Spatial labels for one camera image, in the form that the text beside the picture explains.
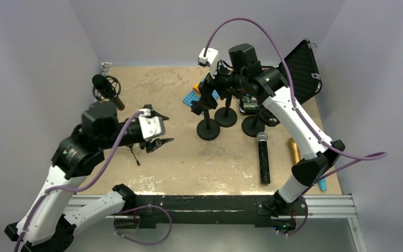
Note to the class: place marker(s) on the black stand with shock mount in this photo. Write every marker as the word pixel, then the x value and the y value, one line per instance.
pixel 252 125

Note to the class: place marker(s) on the blue handheld microphone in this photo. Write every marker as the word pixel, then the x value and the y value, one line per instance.
pixel 322 185

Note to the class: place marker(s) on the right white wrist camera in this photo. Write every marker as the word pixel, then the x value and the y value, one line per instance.
pixel 209 57

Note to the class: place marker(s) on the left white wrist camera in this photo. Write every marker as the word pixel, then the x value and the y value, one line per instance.
pixel 151 127

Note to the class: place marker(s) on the black silver-grille microphone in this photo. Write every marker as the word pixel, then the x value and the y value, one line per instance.
pixel 262 140

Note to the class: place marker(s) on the gold handheld microphone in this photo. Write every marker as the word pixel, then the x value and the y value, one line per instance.
pixel 294 149

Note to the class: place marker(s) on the orange yellow toy brick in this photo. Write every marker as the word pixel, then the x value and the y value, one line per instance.
pixel 196 89

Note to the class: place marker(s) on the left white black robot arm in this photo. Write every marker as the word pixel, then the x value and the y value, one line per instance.
pixel 47 226

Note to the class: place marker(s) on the black round-base mic stand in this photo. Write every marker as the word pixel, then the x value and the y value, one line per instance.
pixel 226 116

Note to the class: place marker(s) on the blue studded baseplate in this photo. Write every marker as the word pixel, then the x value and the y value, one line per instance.
pixel 193 96

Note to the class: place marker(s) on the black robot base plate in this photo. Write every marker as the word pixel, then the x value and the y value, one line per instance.
pixel 257 210

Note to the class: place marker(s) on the black tripod shock-mount stand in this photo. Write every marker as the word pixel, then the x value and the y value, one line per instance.
pixel 99 97

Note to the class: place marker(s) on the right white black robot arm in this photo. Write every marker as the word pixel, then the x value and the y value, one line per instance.
pixel 273 91

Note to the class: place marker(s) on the black poker chip case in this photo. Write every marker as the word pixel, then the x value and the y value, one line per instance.
pixel 305 75

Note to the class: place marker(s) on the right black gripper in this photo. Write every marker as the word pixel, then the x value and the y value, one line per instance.
pixel 207 87

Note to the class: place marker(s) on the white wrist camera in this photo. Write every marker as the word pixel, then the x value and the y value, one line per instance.
pixel 151 127
pixel 209 57

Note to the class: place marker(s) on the black condenser microphone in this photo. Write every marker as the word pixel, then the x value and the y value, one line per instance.
pixel 107 90

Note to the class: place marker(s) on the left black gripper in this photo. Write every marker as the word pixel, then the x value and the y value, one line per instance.
pixel 149 146

